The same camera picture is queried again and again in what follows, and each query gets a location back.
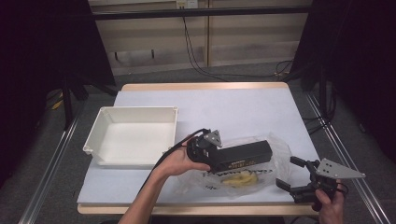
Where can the white table sheet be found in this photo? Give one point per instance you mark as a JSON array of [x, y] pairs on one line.
[[233, 102]]

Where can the person's left hand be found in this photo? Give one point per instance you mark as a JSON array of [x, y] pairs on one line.
[[174, 161]]

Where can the clear printed plastic bag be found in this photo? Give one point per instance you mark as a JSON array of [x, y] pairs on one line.
[[264, 179]]

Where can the metal floor rail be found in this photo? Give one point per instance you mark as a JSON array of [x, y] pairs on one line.
[[342, 149], [46, 174]]

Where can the black stand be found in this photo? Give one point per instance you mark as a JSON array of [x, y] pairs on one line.
[[67, 105]]

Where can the person's right hand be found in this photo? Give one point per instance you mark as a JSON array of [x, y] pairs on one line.
[[330, 208]]

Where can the white plastic tray box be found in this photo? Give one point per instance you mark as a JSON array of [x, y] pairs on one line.
[[137, 137]]

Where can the wooden table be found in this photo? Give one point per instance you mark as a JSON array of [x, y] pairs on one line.
[[202, 86]]

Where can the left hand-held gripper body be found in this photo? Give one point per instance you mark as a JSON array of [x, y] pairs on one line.
[[202, 149]]

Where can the black horizontal bar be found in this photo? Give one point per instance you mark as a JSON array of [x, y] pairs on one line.
[[202, 12]]

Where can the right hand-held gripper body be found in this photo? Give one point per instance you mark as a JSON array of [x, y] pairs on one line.
[[337, 171]]

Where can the yellow object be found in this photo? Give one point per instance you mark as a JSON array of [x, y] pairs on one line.
[[57, 104]]

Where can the white wall socket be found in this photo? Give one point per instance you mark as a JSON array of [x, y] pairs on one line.
[[186, 3]]

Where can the black curtain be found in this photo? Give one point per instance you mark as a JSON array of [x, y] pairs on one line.
[[361, 46], [37, 46]]

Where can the black rectangular box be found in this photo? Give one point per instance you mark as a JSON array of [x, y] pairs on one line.
[[243, 154]]

